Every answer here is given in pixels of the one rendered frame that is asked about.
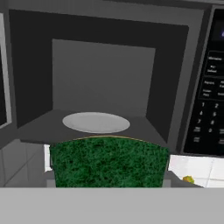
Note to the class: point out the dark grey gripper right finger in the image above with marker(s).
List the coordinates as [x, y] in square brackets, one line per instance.
[178, 182]

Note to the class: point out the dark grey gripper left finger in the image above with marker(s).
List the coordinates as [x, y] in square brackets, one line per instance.
[50, 180]

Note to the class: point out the green scouring sponge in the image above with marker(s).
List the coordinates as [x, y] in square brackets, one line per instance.
[108, 163]

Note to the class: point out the microwave oven door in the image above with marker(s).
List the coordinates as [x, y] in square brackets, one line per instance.
[4, 87]

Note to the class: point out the dark grey microwave oven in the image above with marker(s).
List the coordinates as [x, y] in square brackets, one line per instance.
[175, 35]

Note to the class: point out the small yellow green object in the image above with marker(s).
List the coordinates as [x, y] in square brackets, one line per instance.
[188, 178]

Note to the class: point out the white round turntable plate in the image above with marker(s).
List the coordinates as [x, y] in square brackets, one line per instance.
[96, 122]

